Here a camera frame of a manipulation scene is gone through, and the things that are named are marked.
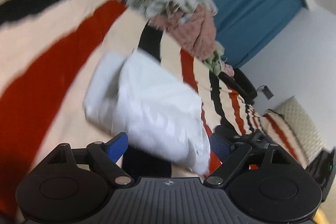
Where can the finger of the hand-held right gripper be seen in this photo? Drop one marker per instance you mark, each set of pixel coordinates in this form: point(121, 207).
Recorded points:
point(252, 138)

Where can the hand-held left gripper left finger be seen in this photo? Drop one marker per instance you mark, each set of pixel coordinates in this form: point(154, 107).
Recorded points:
point(118, 146)

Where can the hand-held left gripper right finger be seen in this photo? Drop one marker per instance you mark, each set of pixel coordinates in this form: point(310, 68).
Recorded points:
point(220, 146)

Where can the white t-shirt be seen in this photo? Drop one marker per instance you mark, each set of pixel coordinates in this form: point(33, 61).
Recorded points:
point(155, 106)

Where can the pile of crumpled clothes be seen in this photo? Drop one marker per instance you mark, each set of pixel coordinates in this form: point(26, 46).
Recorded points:
point(194, 29)

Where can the dark hanging tag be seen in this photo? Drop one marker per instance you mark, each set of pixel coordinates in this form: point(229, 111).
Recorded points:
point(267, 92)

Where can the cream quilted pillow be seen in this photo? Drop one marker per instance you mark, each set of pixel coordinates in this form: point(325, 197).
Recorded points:
point(299, 124)

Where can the black cushion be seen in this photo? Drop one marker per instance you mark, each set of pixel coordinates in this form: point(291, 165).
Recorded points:
point(242, 82)

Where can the small pink cloth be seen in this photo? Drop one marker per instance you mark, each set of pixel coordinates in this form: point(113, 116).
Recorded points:
point(229, 69)

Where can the olive green cloth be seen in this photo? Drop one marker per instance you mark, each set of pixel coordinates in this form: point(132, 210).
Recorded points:
point(216, 61)

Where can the striped blanket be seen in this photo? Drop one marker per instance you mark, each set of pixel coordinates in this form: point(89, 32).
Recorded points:
point(52, 61)

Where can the wide blue curtain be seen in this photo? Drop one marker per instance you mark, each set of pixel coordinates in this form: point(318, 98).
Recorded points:
point(249, 3)

